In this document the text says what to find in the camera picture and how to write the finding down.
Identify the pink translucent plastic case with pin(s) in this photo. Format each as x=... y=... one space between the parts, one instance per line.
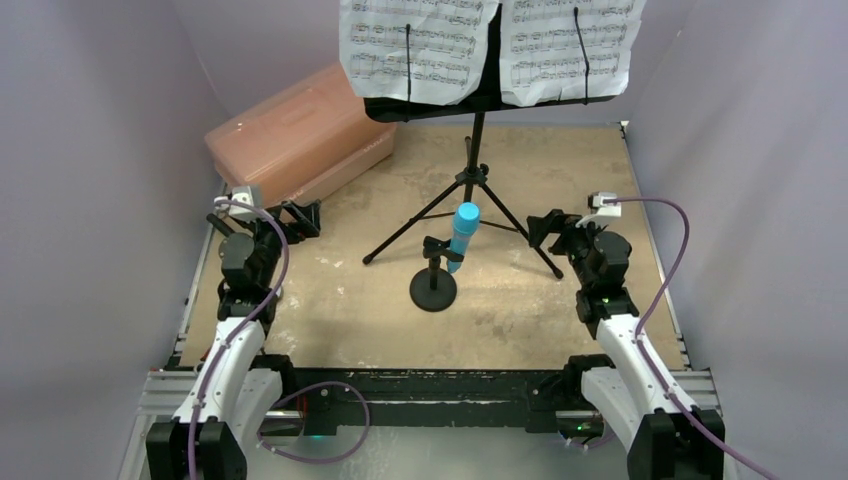
x=303 y=143

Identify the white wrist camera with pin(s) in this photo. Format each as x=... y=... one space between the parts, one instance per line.
x=242 y=205
x=604 y=208

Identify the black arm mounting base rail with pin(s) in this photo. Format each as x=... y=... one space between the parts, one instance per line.
x=320 y=400

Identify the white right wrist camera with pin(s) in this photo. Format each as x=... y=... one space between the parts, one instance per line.
x=604 y=208

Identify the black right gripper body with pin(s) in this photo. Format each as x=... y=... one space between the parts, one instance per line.
x=563 y=232

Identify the black microphone desk stand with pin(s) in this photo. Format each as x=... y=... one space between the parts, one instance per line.
x=434 y=289

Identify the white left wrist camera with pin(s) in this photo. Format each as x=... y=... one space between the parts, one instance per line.
x=242 y=205

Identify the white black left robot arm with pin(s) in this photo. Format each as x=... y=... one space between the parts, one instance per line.
x=219 y=419

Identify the black folding music stand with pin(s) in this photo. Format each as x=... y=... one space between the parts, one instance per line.
x=487 y=98

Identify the sheet music page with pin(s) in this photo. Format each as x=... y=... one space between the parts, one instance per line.
x=420 y=51
x=564 y=50

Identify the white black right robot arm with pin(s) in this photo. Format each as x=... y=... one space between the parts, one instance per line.
x=664 y=431

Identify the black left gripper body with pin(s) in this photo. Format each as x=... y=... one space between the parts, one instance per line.
x=266 y=226

